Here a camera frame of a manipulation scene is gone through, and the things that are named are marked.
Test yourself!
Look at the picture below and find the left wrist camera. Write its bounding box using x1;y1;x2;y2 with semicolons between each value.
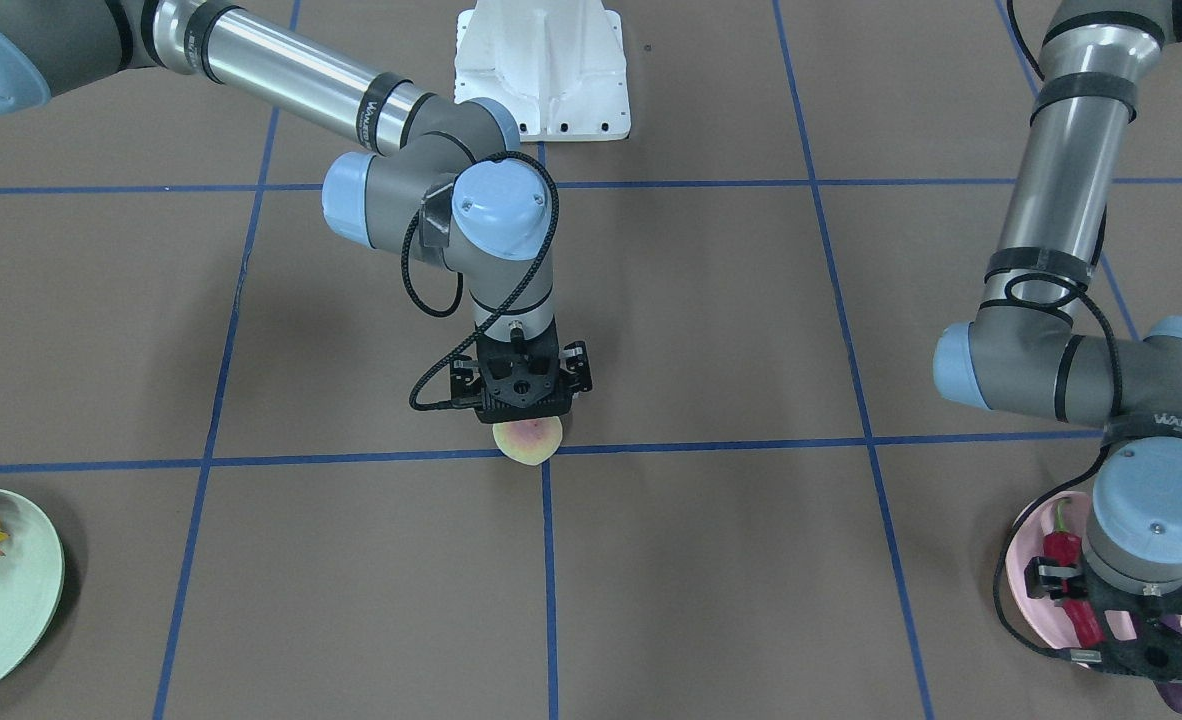
1022;556;1087;605

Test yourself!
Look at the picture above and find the red chili pepper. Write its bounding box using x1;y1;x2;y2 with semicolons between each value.
1041;497;1108;649

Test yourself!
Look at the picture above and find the green plate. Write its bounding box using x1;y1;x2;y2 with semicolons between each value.
0;489;66;682

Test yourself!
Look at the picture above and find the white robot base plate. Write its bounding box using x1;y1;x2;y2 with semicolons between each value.
453;1;632;143

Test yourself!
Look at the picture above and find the green pink peach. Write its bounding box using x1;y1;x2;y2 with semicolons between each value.
492;416;564;466

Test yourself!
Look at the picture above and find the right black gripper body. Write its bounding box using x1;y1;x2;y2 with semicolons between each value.
475;325;572;424

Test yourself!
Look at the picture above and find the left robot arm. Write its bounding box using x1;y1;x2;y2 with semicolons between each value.
933;1;1182;685

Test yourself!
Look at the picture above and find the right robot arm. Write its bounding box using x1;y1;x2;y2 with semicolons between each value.
0;1;592;424

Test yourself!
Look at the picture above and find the pink plate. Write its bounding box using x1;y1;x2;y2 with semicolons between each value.
1005;489;1167;651

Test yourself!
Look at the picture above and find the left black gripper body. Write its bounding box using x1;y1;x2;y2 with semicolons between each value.
1076;566;1182;683

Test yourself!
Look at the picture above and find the brown table mat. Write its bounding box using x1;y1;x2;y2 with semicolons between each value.
0;1;1170;719

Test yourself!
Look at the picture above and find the purple eggplant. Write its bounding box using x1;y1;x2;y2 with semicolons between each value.
1152;682;1182;715

